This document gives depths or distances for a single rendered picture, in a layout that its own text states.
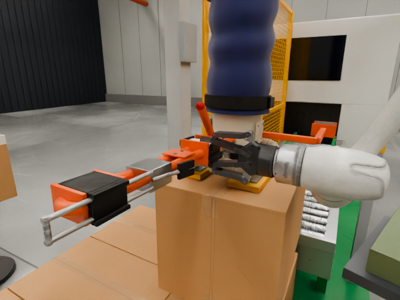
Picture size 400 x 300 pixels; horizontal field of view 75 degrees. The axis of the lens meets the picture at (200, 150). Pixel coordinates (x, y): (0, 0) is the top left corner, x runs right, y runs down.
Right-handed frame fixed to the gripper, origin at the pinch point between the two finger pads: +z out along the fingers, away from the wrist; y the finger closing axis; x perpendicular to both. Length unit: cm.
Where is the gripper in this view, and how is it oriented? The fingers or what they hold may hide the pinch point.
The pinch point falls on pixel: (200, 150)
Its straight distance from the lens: 69.6
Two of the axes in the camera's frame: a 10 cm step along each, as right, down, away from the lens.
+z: -8.7, -1.4, 4.7
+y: -0.1, 9.6, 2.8
